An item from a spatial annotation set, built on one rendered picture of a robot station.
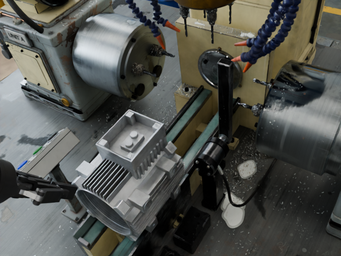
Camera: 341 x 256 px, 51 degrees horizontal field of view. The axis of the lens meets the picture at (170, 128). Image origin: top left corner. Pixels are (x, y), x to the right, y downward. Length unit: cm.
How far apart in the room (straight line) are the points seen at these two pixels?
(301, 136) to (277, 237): 31
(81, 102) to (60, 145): 40
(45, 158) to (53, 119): 52
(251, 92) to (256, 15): 22
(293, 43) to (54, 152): 73
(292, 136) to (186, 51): 47
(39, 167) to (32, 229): 30
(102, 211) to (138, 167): 20
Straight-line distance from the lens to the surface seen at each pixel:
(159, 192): 82
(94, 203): 92
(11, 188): 65
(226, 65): 77
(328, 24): 328
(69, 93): 130
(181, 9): 91
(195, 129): 118
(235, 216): 105
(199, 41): 110
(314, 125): 84
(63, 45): 119
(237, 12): 114
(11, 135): 144
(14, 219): 121
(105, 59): 108
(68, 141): 94
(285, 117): 85
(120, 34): 108
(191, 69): 119
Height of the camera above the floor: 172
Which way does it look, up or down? 47 degrees down
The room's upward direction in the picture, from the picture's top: 10 degrees counter-clockwise
